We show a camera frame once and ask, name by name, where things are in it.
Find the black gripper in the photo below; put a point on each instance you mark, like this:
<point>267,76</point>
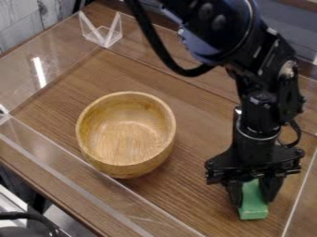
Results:
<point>257,156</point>

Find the clear acrylic corner bracket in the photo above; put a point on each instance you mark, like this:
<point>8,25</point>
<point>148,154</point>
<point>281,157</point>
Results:
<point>105,36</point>

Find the brown wooden bowl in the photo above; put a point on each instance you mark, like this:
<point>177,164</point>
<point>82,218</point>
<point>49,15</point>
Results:
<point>126,133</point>

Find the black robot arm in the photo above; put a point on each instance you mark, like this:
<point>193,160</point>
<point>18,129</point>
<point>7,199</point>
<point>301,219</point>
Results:
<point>226,35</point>

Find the clear acrylic tray wall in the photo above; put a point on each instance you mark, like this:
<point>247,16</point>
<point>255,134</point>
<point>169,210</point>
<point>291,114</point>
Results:
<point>109,208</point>

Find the green rectangular block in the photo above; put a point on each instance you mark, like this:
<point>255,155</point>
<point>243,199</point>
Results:
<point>255,208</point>

